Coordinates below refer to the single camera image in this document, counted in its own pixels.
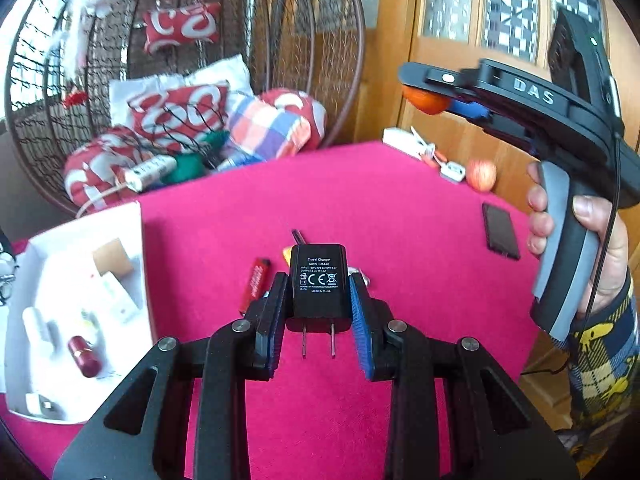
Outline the white fluffy hanging decoration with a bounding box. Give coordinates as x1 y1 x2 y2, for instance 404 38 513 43
75 0 137 72

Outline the small orange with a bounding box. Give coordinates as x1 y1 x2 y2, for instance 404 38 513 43
401 85 453 116

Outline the black smartphone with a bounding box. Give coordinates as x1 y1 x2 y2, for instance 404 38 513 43
482 202 521 261

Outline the white power strip cable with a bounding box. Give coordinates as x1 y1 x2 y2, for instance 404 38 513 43
75 179 132 219

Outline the small red white pillow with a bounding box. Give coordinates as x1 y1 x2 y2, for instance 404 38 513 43
142 2 222 54

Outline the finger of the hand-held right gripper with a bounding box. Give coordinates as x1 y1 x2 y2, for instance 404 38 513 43
447 100 532 154
399 61 482 99

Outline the black charger adapter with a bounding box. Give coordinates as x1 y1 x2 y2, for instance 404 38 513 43
285 243 353 359

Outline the black tangled cable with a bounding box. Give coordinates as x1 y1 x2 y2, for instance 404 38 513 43
135 97 236 171

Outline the red metal cylinder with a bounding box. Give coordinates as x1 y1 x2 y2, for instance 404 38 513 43
67 335 104 379

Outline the cat glasses holder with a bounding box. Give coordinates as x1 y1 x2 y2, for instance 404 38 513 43
0 232 22 307

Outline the small white grey item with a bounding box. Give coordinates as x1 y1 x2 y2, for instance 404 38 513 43
25 392 69 422

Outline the red lighter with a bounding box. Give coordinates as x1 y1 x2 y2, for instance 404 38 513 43
239 257 272 316

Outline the large red white cushion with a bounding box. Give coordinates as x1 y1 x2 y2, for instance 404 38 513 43
64 127 152 212

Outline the person's right forearm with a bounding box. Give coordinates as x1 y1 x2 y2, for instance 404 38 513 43
550 280 640 461

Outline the pink tablecloth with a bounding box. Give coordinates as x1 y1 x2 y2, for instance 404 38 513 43
0 141 571 480

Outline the red apple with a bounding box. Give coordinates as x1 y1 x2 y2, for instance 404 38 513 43
466 159 497 192

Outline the brown tape roll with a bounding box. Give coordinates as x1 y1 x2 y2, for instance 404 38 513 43
92 237 136 278

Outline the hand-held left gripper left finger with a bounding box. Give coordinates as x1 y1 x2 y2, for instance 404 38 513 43
52 271 291 480

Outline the small white red box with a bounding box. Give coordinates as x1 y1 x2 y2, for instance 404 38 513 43
95 275 142 324

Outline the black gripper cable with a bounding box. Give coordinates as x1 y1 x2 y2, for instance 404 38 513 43
522 130 624 377

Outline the green fabric item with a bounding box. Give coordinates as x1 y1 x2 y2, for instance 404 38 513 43
165 130 232 184

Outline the square red white cushion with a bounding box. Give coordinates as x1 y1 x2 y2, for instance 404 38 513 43
127 82 231 154

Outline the white cardboard box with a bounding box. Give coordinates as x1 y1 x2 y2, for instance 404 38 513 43
0 200 157 426

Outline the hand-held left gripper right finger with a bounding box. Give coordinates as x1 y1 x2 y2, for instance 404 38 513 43
348 272 581 480

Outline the person's right hand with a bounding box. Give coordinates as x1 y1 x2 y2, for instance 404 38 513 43
527 162 631 311

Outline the plaid cushion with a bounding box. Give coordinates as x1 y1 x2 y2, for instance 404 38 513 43
227 92 312 161

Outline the wicker hanging chair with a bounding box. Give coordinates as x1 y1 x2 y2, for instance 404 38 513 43
4 0 367 213

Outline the white power bank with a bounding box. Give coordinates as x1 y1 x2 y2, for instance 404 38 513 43
382 126 427 159

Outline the white power strip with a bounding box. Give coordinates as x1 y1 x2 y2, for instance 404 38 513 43
124 155 179 194

